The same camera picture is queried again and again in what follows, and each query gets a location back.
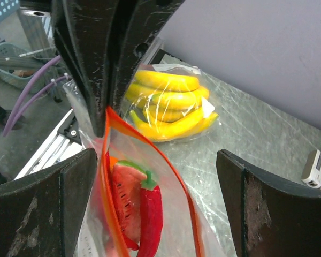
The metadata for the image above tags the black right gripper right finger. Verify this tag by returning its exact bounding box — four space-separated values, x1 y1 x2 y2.
216 149 321 256

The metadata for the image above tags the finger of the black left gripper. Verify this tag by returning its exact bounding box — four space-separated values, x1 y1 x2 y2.
51 0 118 137
108 1 183 111

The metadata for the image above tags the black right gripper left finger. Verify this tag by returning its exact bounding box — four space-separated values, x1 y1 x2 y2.
0 148 97 256

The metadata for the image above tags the clear zip bag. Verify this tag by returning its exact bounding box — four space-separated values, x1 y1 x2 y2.
64 81 224 256
121 63 222 143

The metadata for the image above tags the yellow banana bunch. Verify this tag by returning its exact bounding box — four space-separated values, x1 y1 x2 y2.
125 70 219 142

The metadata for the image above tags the watermelon slice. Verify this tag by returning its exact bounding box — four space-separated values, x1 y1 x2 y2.
111 160 147 244

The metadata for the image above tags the red chili pepper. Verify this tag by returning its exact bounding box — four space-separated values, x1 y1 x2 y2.
137 171 163 257

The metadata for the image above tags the orange fruit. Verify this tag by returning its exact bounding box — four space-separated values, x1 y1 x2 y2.
109 156 119 171

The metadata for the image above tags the grey perforated basket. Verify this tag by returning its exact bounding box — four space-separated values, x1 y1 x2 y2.
0 42 55 90

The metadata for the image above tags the blue perforated basket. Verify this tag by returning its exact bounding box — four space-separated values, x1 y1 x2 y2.
0 0 20 23

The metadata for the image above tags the small white bracket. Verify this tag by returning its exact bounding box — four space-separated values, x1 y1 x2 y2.
301 149 321 188

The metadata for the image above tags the aluminium rail frame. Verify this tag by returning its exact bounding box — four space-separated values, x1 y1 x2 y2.
16 110 83 179

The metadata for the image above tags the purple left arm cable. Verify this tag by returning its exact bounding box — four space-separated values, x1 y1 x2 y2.
2 55 73 137

